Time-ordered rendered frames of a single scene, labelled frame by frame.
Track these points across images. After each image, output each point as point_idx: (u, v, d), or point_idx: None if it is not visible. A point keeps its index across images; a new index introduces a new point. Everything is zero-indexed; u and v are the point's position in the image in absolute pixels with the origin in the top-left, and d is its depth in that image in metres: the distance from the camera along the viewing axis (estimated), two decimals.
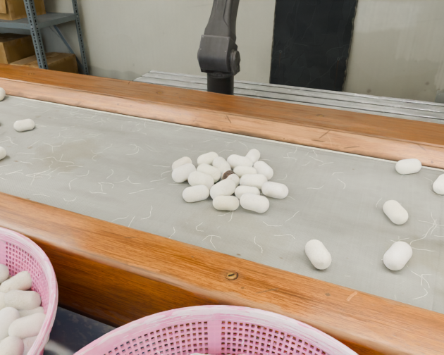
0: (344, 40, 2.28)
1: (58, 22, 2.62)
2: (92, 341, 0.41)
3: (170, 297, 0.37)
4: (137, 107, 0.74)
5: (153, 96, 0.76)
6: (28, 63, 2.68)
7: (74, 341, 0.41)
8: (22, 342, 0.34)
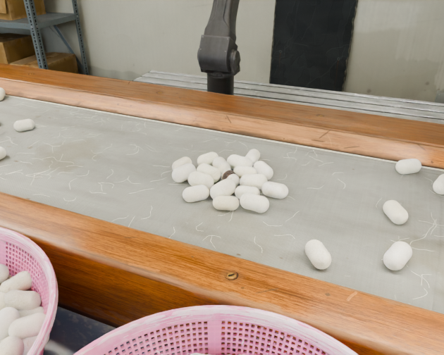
0: (344, 40, 2.28)
1: (58, 22, 2.62)
2: (92, 341, 0.41)
3: (170, 297, 0.37)
4: (137, 107, 0.74)
5: (153, 96, 0.76)
6: (28, 63, 2.68)
7: (74, 341, 0.41)
8: (22, 342, 0.34)
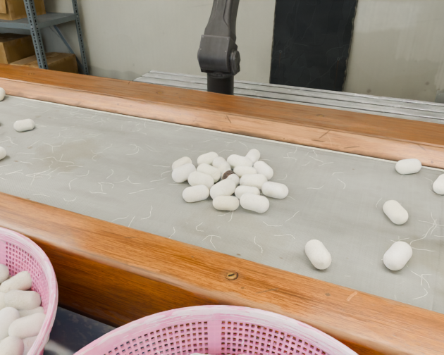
0: (344, 40, 2.28)
1: (58, 22, 2.62)
2: (92, 341, 0.41)
3: (170, 297, 0.37)
4: (137, 107, 0.74)
5: (153, 96, 0.76)
6: (28, 63, 2.68)
7: (74, 341, 0.41)
8: (22, 342, 0.34)
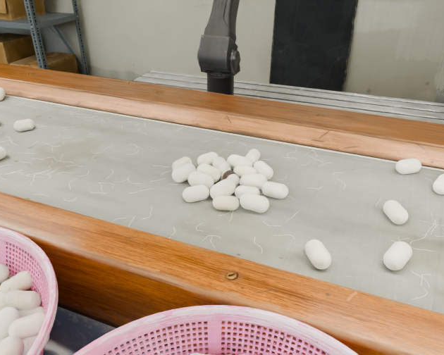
0: (344, 40, 2.28)
1: (58, 22, 2.62)
2: (92, 341, 0.41)
3: (170, 297, 0.37)
4: (137, 107, 0.74)
5: (153, 96, 0.76)
6: (28, 63, 2.68)
7: (74, 341, 0.41)
8: (22, 342, 0.34)
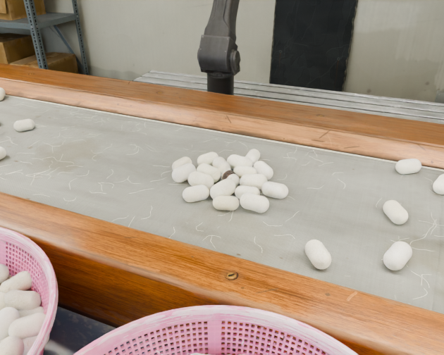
0: (344, 40, 2.28)
1: (58, 22, 2.62)
2: (92, 341, 0.41)
3: (170, 297, 0.37)
4: (137, 107, 0.74)
5: (153, 96, 0.76)
6: (28, 63, 2.68)
7: (74, 341, 0.41)
8: (22, 342, 0.34)
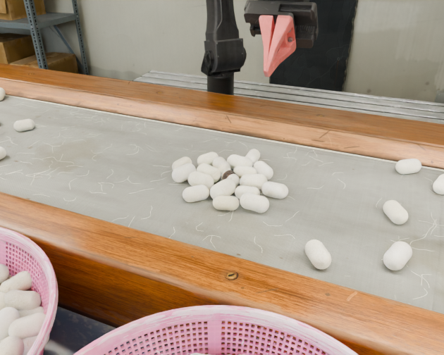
0: (344, 40, 2.28)
1: (58, 22, 2.62)
2: (92, 341, 0.41)
3: (170, 297, 0.37)
4: (137, 107, 0.74)
5: (153, 96, 0.76)
6: (28, 63, 2.68)
7: (74, 341, 0.41)
8: (22, 342, 0.34)
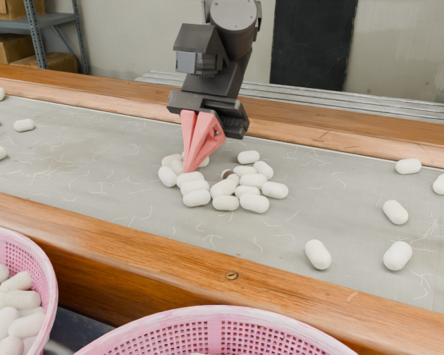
0: (344, 40, 2.28)
1: (58, 22, 2.62)
2: (92, 341, 0.41)
3: (170, 297, 0.37)
4: (137, 107, 0.74)
5: (153, 96, 0.76)
6: (28, 63, 2.68)
7: (74, 341, 0.41)
8: (22, 342, 0.34)
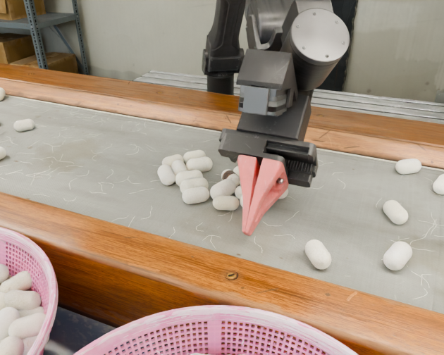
0: None
1: (58, 22, 2.62)
2: (92, 341, 0.41)
3: (170, 297, 0.37)
4: (137, 107, 0.74)
5: (153, 96, 0.76)
6: (28, 63, 2.68)
7: (74, 341, 0.41)
8: (22, 342, 0.34)
